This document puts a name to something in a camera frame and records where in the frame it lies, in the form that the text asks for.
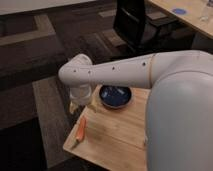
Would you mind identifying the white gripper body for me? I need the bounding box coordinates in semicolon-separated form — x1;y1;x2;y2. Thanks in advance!
70;84;92;106

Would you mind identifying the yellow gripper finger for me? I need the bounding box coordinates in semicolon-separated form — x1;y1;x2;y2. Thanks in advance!
88;102;97;113
69;102;78;114

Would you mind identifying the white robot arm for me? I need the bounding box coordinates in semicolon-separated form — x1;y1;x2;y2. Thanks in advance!
58;50;213;171

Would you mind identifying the dark blue ceramic bowl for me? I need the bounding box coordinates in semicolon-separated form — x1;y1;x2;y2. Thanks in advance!
99;85;132;109

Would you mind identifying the orange carrot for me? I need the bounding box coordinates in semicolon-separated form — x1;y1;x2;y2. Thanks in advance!
72;116;86;149

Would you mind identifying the black office chair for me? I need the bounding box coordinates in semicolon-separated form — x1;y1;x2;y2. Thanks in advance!
109;0;180;54

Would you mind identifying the blue round coaster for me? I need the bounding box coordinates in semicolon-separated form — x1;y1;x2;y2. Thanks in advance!
172;8;187;15

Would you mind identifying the clear glass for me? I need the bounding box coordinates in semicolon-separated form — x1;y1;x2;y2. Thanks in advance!
200;6;213;22

